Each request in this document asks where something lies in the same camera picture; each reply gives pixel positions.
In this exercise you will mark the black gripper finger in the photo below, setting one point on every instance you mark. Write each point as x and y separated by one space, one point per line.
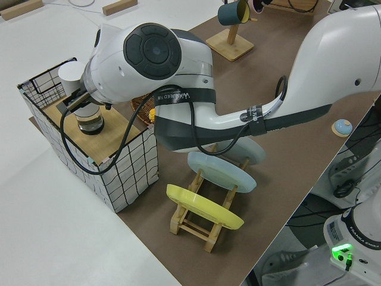
67 105

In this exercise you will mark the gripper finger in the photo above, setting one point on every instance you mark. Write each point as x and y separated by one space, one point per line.
265 2

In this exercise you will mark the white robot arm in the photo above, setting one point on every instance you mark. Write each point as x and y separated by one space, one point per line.
113 74

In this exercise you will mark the wooden cabinet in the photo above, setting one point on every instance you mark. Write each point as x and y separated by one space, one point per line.
279 6

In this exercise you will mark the teal mug yellow inside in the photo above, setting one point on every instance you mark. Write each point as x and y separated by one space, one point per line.
227 13

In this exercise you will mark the wooden board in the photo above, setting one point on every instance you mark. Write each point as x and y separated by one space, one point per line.
98 143

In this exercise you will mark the wooden mug tree stand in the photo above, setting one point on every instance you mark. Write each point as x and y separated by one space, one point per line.
230 47

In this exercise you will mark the white toaster oven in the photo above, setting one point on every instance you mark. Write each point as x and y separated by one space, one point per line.
334 6

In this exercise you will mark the round wicker basket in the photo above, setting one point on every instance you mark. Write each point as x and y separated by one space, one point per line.
143 107

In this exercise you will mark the yellow corn cob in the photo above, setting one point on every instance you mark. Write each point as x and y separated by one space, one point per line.
152 115

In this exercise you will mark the wooden block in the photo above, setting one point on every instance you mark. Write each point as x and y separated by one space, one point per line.
18 10
119 6

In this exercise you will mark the blue dome with wooden base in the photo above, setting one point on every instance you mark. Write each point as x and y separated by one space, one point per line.
342 128

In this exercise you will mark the grey plate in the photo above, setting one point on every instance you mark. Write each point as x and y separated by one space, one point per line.
256 153

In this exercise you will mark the yellow plate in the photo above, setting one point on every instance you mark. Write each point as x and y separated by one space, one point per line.
202 205

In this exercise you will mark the light blue plate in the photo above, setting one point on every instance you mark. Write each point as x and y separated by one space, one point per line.
220 175

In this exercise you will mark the brown table mat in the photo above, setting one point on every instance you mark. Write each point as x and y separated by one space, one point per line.
268 178

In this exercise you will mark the grey power strip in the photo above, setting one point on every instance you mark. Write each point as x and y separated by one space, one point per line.
345 169

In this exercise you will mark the wooden dish rack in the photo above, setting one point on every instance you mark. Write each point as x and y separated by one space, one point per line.
210 238

